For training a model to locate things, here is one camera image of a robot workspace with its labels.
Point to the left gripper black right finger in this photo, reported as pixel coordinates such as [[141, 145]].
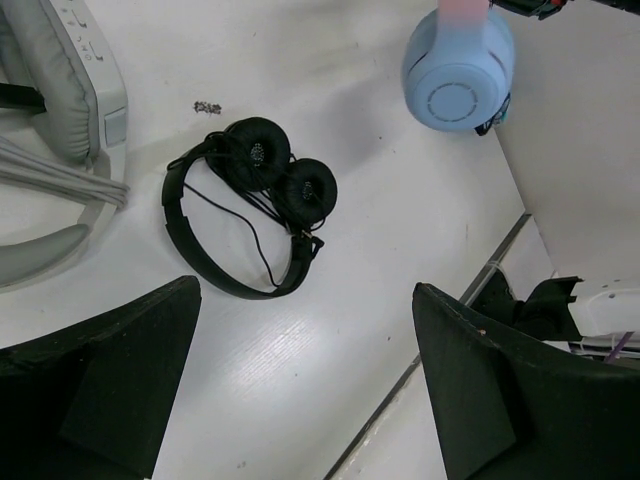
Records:
[[508, 406]]

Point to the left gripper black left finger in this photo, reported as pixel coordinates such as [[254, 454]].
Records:
[[93, 400]]

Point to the pink blue cat-ear headphones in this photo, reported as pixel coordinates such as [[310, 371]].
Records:
[[458, 68]]

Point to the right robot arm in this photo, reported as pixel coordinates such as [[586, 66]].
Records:
[[589, 313]]

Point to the grey white headphones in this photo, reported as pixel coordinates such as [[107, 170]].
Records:
[[60, 69]]

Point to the small black headphones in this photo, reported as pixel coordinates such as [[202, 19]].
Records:
[[254, 158]]

